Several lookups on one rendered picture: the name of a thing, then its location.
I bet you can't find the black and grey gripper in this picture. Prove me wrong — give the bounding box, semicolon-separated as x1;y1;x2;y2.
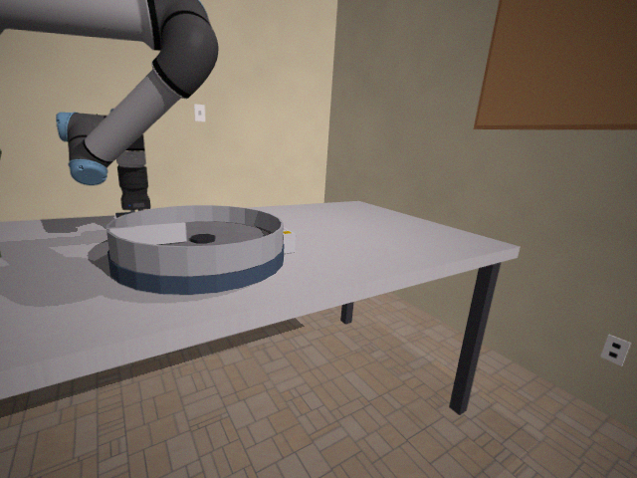
116;151;150;213

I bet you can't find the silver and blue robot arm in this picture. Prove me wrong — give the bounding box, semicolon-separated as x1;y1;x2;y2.
0;0;219;185

